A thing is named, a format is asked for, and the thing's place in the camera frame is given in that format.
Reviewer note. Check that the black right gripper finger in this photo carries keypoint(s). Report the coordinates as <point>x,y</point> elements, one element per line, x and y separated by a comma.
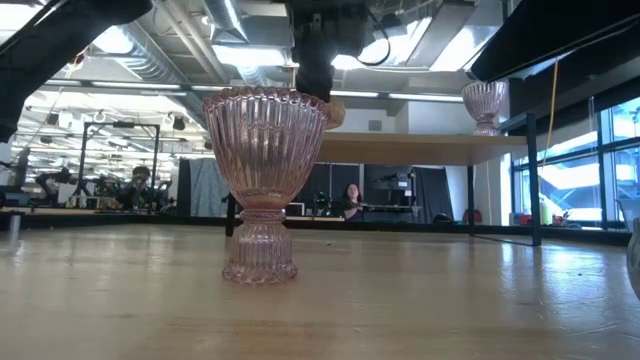
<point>315,70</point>

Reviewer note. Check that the amber ribbed glass candle holder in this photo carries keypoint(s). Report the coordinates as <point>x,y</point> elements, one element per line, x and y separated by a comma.
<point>337,114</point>

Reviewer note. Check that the pink ribbed glass candle holder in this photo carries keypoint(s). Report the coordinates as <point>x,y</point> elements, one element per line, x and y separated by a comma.
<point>484,105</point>
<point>262,165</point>

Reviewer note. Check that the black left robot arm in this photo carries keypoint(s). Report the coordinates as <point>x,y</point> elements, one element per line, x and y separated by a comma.
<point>50,50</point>

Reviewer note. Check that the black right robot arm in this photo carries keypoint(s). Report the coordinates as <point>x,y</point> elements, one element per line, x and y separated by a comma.
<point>575,30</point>

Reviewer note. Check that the black background robot arm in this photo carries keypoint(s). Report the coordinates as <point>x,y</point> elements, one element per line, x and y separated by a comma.
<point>52,185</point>

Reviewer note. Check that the fluorescent ceiling light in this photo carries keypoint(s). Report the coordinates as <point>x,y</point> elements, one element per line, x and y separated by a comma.
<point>425,97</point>
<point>135,85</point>

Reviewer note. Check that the wooden shelf with black legs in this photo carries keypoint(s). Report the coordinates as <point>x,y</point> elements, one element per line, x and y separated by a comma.
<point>425,149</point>

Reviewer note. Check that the person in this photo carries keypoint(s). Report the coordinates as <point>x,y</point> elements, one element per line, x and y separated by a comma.
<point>137,190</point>
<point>352,202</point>

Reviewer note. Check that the grey blue curtain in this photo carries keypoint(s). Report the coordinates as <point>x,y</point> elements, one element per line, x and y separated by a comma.
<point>207,187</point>

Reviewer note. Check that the black curtain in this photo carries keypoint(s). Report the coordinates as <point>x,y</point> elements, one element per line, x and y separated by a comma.
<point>430,195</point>

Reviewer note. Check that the red object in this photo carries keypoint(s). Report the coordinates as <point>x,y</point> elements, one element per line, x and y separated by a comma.
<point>472,216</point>

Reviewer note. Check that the large window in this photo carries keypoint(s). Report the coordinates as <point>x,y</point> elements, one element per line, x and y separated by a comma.
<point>570,185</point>

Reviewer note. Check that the silver ventilation duct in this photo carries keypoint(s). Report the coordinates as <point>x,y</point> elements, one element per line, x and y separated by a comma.
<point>150,55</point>

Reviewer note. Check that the black aluminium table frame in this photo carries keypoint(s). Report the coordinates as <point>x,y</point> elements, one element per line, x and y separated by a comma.
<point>150,220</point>

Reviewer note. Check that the black stand frame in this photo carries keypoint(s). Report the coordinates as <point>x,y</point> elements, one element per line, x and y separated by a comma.
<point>85,160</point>

